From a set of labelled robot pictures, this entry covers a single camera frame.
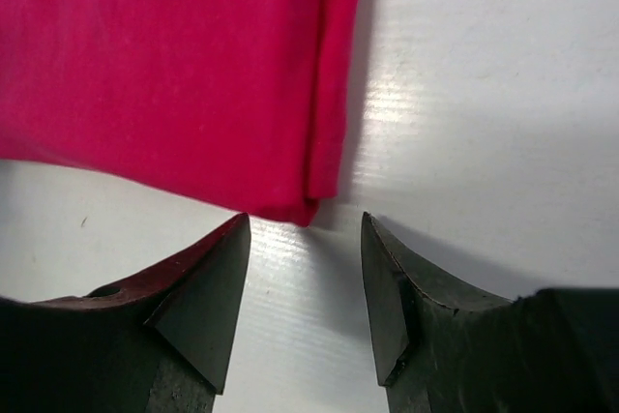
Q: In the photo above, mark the red t shirt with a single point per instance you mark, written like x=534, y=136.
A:
x=239, y=103

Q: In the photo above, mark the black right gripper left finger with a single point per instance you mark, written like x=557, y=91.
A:
x=159, y=340

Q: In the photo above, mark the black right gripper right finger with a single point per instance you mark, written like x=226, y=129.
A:
x=441, y=344

